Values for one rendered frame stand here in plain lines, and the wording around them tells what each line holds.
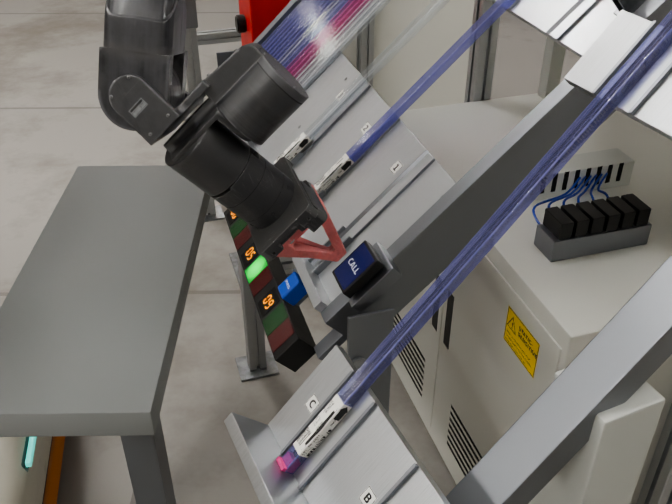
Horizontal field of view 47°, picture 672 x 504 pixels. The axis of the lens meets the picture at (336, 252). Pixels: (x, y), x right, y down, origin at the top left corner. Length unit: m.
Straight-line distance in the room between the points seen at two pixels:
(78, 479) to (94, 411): 0.75
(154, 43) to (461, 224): 0.36
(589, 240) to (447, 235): 0.37
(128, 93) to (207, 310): 1.40
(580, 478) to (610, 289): 0.49
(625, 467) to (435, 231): 0.30
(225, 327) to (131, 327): 0.93
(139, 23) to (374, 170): 0.39
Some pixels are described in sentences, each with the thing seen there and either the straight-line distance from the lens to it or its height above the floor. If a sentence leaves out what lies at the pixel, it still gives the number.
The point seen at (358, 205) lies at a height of 0.78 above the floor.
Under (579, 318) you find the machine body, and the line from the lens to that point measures 1.04.
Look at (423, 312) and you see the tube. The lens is 0.62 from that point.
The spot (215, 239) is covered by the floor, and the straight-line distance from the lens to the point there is 2.28.
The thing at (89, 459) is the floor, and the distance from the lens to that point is 1.71.
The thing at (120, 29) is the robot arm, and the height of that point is 1.05.
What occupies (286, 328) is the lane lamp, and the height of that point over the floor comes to 0.67.
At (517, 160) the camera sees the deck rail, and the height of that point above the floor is 0.89.
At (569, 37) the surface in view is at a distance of 0.87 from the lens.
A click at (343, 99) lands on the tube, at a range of 1.05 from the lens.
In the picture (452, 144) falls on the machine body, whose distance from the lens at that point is 1.42.
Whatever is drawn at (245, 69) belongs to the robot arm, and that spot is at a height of 1.02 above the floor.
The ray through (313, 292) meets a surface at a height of 0.73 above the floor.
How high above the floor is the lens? 1.25
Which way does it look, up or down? 35 degrees down
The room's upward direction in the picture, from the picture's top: straight up
